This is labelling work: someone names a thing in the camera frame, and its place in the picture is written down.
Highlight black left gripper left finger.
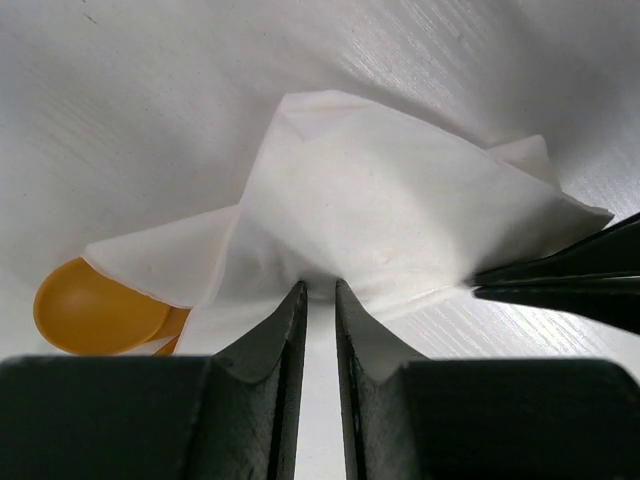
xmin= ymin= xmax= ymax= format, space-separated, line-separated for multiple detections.
xmin=1 ymin=283 xmax=308 ymax=479

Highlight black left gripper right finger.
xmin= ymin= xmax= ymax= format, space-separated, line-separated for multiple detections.
xmin=335 ymin=281 xmax=639 ymax=479

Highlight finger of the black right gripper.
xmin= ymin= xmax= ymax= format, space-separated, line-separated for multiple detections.
xmin=473 ymin=214 xmax=639 ymax=330

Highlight orange plastic spoon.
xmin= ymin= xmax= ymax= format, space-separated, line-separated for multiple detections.
xmin=33 ymin=258 xmax=190 ymax=356

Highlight white paper napkin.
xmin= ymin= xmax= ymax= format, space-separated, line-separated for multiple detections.
xmin=83 ymin=91 xmax=612 ymax=354

